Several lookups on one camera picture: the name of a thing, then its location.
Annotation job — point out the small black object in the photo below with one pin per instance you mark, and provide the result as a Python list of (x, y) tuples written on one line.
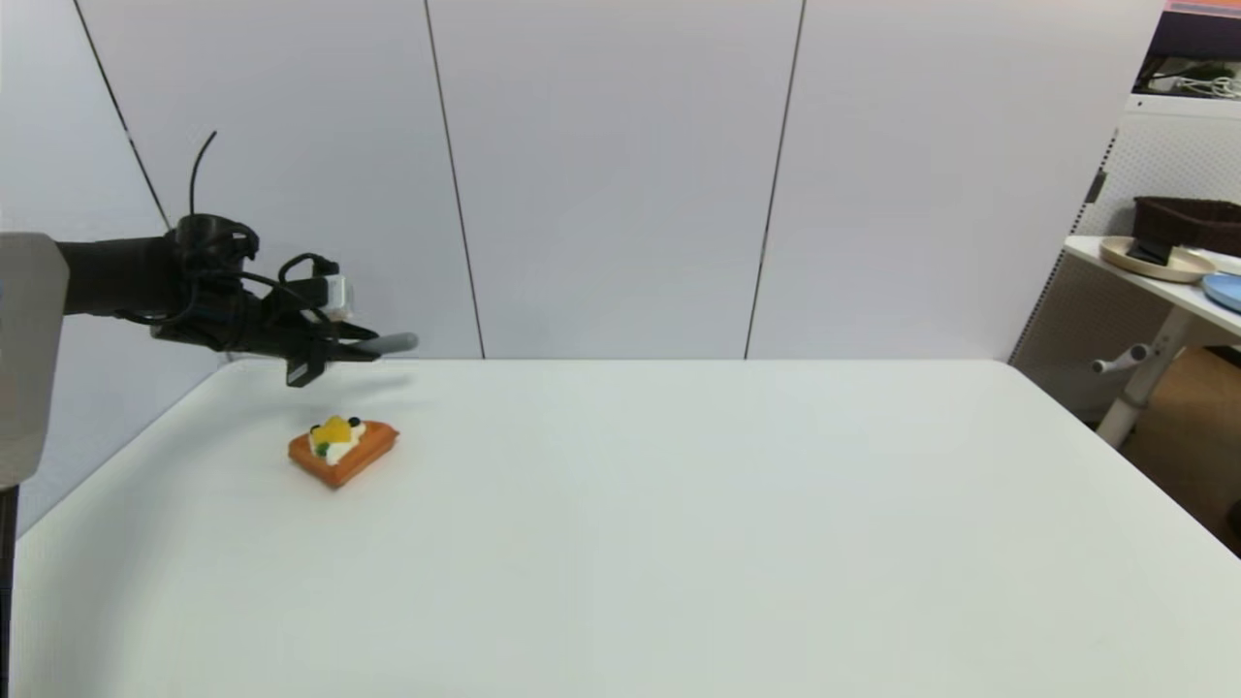
[(1150, 251)]

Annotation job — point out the light blue plate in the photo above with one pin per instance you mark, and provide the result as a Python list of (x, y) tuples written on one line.
[(1226, 289)]

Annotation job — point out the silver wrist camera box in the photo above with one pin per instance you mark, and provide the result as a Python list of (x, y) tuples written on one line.
[(333, 294)]

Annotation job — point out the orange toy fruit toast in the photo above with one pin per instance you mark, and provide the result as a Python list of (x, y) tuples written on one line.
[(344, 460)]

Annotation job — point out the black robot torso column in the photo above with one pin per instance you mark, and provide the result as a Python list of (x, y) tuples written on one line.
[(7, 601)]

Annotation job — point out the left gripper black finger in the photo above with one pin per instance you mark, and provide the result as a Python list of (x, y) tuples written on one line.
[(354, 354), (354, 335)]

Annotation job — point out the beige round plate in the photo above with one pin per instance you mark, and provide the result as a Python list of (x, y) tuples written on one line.
[(1188, 266)]

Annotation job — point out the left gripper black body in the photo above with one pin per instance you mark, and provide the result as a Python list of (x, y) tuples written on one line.
[(291, 334)]

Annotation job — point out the brown cardboard box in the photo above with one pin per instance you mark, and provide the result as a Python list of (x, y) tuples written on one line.
[(1193, 436)]

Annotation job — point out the white height adjustable desk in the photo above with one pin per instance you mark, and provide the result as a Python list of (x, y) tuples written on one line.
[(1154, 364)]

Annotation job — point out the dark brown basket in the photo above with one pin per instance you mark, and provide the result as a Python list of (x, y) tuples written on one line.
[(1193, 221)]

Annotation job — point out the left robot arm black grey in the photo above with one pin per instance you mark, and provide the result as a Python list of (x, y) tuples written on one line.
[(107, 276)]

